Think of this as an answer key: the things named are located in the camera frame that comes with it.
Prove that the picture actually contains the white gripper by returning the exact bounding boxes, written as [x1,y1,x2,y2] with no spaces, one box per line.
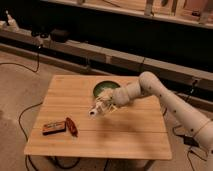
[98,88,130,114]

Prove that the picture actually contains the white bottle with label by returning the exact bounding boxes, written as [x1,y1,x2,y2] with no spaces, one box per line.
[89,97,114,116]

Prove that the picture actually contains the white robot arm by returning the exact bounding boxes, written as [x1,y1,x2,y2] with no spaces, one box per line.
[98,71,213,150]

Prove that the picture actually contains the white bottle on ledge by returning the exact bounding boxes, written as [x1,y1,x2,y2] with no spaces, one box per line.
[6,11,19,31]

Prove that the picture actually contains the green round bowl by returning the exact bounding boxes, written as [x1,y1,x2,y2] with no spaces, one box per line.
[93,80,120,98]

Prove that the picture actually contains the red brown oblong object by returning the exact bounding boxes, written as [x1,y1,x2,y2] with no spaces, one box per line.
[66,117,78,137]

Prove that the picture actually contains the wooden table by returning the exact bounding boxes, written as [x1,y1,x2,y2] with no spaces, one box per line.
[24,75,172,160]

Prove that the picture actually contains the black orange rectangular box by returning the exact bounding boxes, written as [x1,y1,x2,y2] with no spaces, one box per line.
[42,121,66,135]

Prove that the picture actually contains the black device on ledge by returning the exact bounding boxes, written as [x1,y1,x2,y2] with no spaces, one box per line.
[50,29,69,43]

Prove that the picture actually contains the black cables right floor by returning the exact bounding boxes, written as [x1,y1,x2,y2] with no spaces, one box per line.
[162,99,213,164]

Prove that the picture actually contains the black floor cable left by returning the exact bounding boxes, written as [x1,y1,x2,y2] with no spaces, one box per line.
[0,46,43,171]

